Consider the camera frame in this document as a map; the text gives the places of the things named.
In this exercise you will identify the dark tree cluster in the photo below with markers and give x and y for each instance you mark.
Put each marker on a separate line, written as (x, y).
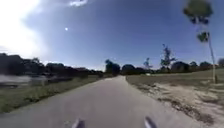
(112, 68)

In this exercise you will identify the small sparse tree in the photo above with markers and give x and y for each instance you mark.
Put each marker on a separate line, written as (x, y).
(147, 63)

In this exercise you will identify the grey asphalt path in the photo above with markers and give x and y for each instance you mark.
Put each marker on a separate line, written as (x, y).
(106, 100)

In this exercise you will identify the slender sparse tree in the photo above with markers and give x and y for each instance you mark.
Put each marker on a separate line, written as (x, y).
(166, 59)

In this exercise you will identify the distant row of trees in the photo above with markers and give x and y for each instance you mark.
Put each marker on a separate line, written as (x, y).
(180, 66)

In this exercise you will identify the robot's own part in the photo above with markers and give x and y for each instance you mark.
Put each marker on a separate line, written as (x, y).
(147, 123)
(75, 124)

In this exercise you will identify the grass field with sandy patches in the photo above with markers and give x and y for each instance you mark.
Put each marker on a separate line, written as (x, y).
(186, 96)

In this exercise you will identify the grass verge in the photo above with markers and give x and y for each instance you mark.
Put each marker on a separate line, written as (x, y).
(26, 95)

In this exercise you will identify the dark row of trees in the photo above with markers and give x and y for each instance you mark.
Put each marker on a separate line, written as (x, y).
(20, 65)

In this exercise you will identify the pond water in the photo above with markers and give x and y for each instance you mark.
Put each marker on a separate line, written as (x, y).
(13, 79)

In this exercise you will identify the tall thin-trunked tree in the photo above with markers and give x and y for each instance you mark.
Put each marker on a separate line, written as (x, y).
(199, 10)

